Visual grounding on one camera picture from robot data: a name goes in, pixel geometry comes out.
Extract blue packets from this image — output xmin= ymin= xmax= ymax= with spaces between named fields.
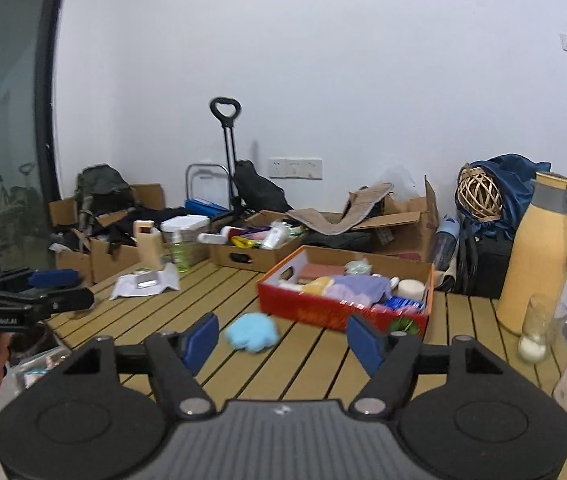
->
xmin=376 ymin=296 xmax=427 ymax=316

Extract brown cardboard box with handle hole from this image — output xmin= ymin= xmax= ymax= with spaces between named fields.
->
xmin=208 ymin=210 xmax=309 ymax=273

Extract wicker ball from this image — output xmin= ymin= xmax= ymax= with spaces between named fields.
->
xmin=457 ymin=164 xmax=504 ymax=221

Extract white wall socket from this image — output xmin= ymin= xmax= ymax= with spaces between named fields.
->
xmin=268 ymin=157 xmax=324 ymax=181

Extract white box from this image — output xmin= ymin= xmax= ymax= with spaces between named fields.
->
xmin=160 ymin=215 xmax=210 ymax=246

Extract purple cloth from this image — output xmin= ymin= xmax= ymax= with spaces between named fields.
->
xmin=323 ymin=275 xmax=394 ymax=307

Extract green spray bottle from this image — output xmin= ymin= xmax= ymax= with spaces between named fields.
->
xmin=170 ymin=228 xmax=191 ymax=275

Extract light blue plush mitt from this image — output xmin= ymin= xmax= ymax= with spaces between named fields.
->
xmin=224 ymin=312 xmax=280 ymax=355

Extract glass door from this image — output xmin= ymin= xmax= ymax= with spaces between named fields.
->
xmin=0 ymin=0 xmax=69 ymax=276

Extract dark blue cloth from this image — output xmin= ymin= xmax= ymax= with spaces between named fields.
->
xmin=456 ymin=154 xmax=551 ymax=231

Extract flat black bag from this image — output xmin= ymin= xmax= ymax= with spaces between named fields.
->
xmin=303 ymin=230 xmax=379 ymax=252

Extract green item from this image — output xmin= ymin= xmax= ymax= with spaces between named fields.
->
xmin=391 ymin=316 xmax=421 ymax=335

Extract white round container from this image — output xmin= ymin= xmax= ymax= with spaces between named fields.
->
xmin=397 ymin=278 xmax=425 ymax=302

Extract red cardboard box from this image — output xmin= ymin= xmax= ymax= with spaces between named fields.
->
xmin=257 ymin=245 xmax=435 ymax=343

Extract pink sponge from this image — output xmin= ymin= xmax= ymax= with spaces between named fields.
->
xmin=297 ymin=263 xmax=347 ymax=286

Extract clear glass cup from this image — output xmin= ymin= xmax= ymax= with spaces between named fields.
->
xmin=517 ymin=294 xmax=567 ymax=365

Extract green backpack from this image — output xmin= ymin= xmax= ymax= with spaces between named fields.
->
xmin=74 ymin=163 xmax=136 ymax=221

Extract white ball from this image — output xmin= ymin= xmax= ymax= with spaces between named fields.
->
xmin=519 ymin=335 xmax=548 ymax=363

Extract yellow thermos jug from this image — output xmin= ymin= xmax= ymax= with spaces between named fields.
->
xmin=495 ymin=171 xmax=567 ymax=336

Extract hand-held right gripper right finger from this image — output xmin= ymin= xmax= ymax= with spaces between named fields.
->
xmin=346 ymin=314 xmax=507 ymax=420

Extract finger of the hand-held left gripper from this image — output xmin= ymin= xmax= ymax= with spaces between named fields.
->
xmin=0 ymin=268 xmax=80 ymax=292
xmin=38 ymin=287 xmax=95 ymax=313

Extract open brown cardboard box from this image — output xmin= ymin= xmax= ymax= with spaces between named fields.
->
xmin=48 ymin=183 xmax=166 ymax=286

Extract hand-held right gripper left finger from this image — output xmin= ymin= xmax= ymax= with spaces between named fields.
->
xmin=60 ymin=312 xmax=220 ymax=420

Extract white bottle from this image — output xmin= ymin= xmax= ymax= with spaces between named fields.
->
xmin=262 ymin=222 xmax=290 ymax=251

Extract light wooden block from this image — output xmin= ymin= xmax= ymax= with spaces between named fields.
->
xmin=133 ymin=220 xmax=162 ymax=270

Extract blue folder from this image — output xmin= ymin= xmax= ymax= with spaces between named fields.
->
xmin=184 ymin=199 xmax=229 ymax=218

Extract yellow cloth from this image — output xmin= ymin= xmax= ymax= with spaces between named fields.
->
xmin=301 ymin=276 xmax=337 ymax=297

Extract blue water bottle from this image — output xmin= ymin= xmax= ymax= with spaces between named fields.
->
xmin=433 ymin=214 xmax=461 ymax=271

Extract black hand trolley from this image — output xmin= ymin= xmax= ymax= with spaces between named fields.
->
xmin=186 ymin=96 xmax=243 ymax=211

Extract large brown cardboard box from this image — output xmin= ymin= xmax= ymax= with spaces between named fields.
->
xmin=343 ymin=176 xmax=440 ymax=263

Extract beige mat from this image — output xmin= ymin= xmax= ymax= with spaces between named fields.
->
xmin=286 ymin=182 xmax=395 ymax=237

